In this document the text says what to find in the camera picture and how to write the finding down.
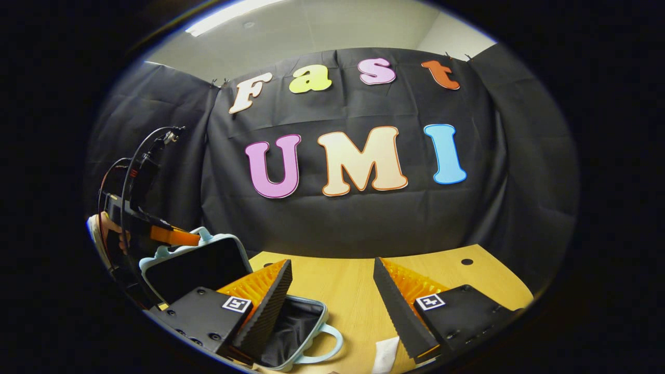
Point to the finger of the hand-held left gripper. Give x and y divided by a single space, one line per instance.
174 237

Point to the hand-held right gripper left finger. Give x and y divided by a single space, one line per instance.
267 306

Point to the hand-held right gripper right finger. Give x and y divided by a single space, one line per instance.
397 306

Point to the pale blue suitcase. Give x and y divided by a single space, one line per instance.
197 267

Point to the white squeeze tube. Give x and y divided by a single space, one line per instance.
385 354

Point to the ceiling light panel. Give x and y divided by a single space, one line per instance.
228 15

